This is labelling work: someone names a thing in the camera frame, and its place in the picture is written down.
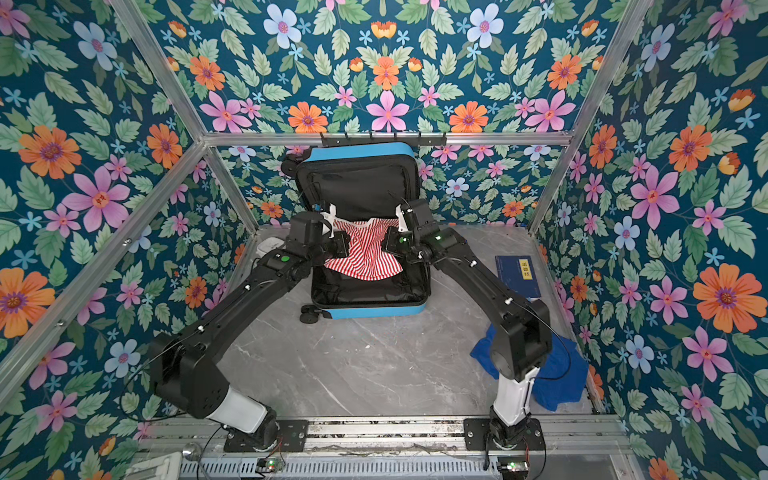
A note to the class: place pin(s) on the white round device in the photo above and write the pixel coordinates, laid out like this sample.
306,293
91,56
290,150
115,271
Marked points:
264,247

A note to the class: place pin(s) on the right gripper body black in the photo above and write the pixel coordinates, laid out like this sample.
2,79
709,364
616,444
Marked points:
403,243

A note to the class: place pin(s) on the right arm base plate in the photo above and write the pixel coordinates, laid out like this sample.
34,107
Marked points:
492,434

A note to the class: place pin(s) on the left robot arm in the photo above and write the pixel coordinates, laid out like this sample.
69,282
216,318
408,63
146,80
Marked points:
183,367

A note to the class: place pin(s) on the blue suitcase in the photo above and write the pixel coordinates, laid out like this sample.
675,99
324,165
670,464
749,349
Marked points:
363,182

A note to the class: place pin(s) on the red white striped shirt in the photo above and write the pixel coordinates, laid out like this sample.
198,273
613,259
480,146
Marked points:
366,260

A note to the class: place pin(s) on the blue t-shirt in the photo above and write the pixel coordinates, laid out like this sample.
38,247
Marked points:
565,372

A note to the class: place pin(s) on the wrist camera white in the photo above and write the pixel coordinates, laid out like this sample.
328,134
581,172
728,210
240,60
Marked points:
403,215
329,218

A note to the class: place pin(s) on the black coat hook rail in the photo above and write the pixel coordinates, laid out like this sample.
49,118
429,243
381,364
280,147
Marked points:
414,140

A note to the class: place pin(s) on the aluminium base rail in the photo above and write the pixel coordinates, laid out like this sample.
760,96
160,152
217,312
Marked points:
558,434

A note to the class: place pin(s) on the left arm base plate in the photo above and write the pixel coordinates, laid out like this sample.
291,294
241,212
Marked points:
286,436

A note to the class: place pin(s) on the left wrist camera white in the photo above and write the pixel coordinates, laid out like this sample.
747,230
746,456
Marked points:
329,218

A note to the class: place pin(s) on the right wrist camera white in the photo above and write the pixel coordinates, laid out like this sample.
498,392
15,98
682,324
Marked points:
403,215

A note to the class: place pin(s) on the dark blue book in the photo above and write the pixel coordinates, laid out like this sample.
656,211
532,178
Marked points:
517,273

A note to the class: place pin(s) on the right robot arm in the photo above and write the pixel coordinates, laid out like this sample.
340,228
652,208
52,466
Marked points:
523,333

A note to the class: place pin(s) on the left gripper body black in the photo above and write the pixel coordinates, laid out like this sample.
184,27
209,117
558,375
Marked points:
327,247

